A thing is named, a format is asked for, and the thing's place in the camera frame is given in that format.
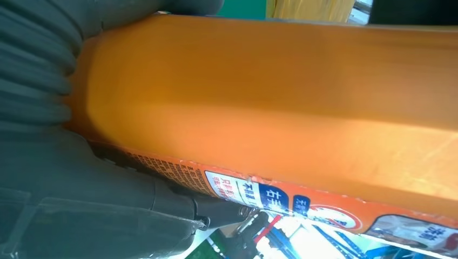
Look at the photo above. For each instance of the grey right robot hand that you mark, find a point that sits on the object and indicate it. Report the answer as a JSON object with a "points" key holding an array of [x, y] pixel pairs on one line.
{"points": [[89, 214]]}

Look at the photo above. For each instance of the blue metal rack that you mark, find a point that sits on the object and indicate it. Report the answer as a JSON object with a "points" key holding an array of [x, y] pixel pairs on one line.
{"points": [[322, 246]]}

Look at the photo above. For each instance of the red metal pole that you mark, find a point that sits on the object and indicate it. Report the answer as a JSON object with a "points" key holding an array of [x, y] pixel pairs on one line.
{"points": [[266, 228]]}

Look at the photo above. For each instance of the yellow taped plastic sheet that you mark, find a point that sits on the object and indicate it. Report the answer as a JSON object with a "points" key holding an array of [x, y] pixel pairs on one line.
{"points": [[307, 9]]}

